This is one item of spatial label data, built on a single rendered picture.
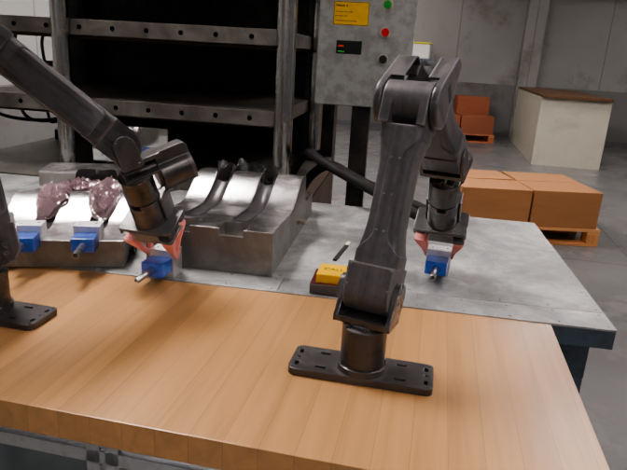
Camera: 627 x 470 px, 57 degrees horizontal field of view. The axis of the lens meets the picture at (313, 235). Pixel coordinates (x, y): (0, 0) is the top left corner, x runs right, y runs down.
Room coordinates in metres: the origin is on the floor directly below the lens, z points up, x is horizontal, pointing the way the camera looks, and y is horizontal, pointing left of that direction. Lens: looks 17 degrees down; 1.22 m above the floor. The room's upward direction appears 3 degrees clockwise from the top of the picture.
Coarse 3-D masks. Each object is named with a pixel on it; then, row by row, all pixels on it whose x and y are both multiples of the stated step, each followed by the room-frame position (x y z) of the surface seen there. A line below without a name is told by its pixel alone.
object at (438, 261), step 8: (432, 248) 1.15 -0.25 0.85; (440, 248) 1.15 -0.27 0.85; (448, 248) 1.16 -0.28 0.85; (432, 256) 1.13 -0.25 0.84; (440, 256) 1.14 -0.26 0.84; (448, 256) 1.13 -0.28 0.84; (432, 264) 1.10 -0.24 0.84; (440, 264) 1.10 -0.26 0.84; (448, 264) 1.13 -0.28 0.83; (432, 272) 1.06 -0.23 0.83; (440, 272) 1.10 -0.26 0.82; (448, 272) 1.13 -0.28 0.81; (432, 280) 1.05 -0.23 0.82
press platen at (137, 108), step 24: (0, 96) 2.03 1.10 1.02; (24, 96) 2.02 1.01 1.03; (96, 96) 2.07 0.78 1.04; (120, 96) 2.13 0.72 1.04; (144, 96) 2.18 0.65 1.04; (168, 96) 2.25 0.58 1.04; (192, 96) 2.31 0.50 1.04; (216, 96) 2.38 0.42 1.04; (240, 96) 2.45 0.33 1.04; (264, 96) 2.53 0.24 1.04; (192, 120) 1.94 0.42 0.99; (216, 120) 1.93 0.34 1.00; (240, 120) 1.91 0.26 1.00; (264, 120) 1.90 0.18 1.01
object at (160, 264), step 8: (152, 248) 1.05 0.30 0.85; (160, 248) 1.05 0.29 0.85; (152, 256) 1.03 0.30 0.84; (160, 256) 1.04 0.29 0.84; (168, 256) 1.04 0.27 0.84; (144, 264) 1.00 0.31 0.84; (152, 264) 1.00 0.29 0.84; (160, 264) 1.00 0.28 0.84; (168, 264) 1.02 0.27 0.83; (176, 264) 1.05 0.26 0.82; (144, 272) 0.97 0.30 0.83; (152, 272) 0.99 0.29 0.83; (160, 272) 1.00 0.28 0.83; (168, 272) 1.02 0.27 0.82; (176, 272) 1.05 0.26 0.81; (136, 280) 0.95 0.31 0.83
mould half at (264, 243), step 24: (216, 168) 1.46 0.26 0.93; (192, 192) 1.34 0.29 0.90; (240, 192) 1.34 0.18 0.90; (288, 192) 1.34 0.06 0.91; (192, 216) 1.15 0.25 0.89; (216, 216) 1.16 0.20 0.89; (264, 216) 1.20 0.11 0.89; (288, 216) 1.23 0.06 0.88; (192, 240) 1.09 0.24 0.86; (216, 240) 1.09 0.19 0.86; (240, 240) 1.08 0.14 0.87; (264, 240) 1.07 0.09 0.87; (288, 240) 1.24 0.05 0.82; (192, 264) 1.09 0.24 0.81; (216, 264) 1.09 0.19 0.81; (240, 264) 1.08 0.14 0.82; (264, 264) 1.07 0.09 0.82
